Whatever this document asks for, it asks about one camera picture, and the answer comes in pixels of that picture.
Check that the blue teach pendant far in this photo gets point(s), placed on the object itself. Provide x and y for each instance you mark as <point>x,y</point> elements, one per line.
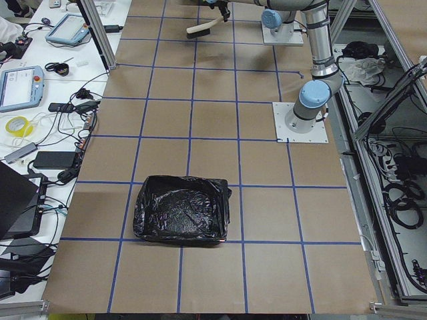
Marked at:
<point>71,30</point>

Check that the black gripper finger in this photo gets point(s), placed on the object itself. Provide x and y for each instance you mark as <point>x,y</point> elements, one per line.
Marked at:
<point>225,12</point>

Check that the blue teach pendant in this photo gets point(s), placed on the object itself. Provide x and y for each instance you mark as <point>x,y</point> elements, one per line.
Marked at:
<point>71,30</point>
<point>21,88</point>

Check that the bin with black bag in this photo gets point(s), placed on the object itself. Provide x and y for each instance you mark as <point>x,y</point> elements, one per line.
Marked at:
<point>182,210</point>

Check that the blue teach pendant near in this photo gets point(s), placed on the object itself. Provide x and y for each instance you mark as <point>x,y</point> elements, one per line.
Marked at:
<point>21,88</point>

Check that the aluminium frame post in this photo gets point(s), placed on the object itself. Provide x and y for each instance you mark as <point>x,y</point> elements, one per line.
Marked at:
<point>93,21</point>

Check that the black power adapter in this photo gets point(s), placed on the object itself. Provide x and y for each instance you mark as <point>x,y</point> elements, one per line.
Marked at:
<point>54,159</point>

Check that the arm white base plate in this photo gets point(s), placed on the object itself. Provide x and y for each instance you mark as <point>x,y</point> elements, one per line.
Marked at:
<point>286,34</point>
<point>291,129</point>

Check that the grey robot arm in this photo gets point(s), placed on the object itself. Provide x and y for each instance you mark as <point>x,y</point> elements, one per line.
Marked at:
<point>326,76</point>

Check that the black laptop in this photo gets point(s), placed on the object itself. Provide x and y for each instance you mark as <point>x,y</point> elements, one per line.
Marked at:
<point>22,198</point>

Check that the white hand brush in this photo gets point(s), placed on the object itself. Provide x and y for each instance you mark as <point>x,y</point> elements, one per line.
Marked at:
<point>202,29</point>

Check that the white crumpled cloth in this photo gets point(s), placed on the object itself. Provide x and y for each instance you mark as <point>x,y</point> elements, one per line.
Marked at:
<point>365,71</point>

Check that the yellow tape roll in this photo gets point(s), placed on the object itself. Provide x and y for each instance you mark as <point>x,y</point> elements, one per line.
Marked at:
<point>19,127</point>

